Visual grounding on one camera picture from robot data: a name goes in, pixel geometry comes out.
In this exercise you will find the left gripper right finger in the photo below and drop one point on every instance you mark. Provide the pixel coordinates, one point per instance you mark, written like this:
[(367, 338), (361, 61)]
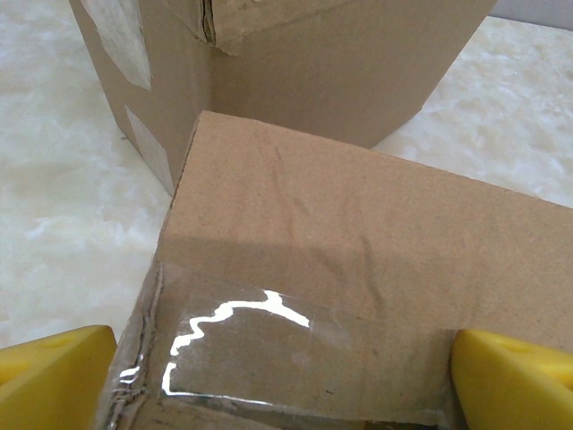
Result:
[(515, 389)]

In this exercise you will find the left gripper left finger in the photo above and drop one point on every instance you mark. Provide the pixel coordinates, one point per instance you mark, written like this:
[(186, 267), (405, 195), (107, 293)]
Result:
[(49, 385)]

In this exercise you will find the brown cardboard box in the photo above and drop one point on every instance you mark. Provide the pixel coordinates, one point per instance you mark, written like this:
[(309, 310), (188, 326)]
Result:
[(313, 67), (358, 224)]

